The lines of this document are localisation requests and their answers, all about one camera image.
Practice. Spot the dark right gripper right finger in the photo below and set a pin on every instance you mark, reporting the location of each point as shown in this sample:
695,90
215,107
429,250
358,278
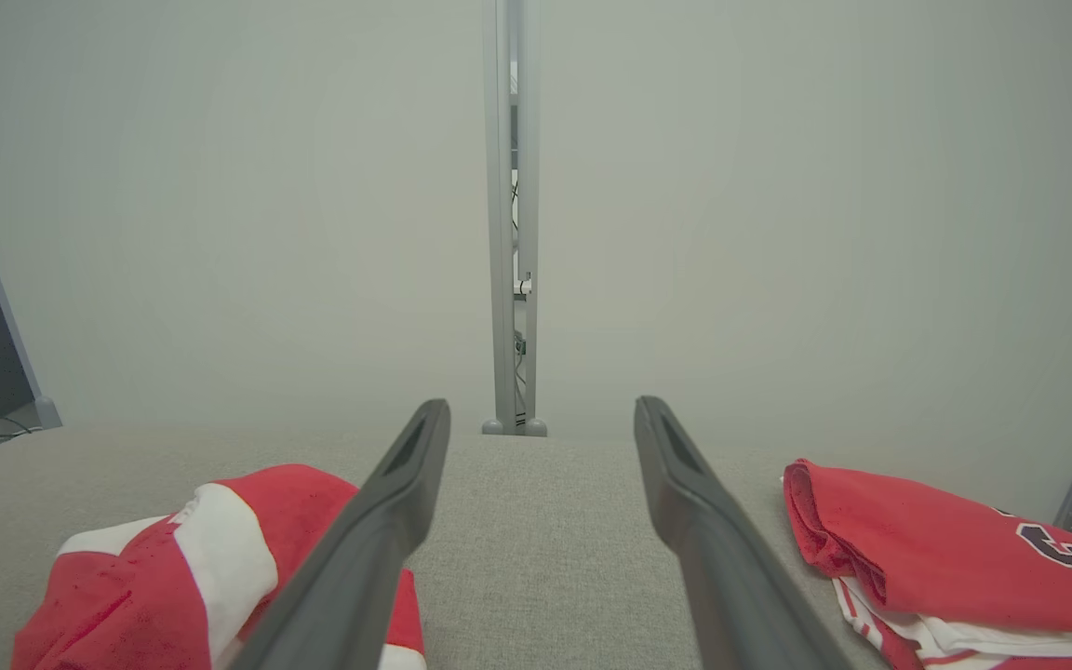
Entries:
722,577

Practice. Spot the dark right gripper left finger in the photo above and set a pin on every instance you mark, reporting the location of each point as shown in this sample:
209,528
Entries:
359,558

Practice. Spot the red white jersey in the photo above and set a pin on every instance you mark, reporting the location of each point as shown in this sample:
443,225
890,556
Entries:
927,549
127,605

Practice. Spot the grey side partition frame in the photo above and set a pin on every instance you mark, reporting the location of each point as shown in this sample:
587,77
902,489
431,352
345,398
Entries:
46,414

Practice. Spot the grey partition post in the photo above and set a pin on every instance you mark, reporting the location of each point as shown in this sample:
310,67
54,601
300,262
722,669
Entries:
530,186
499,186

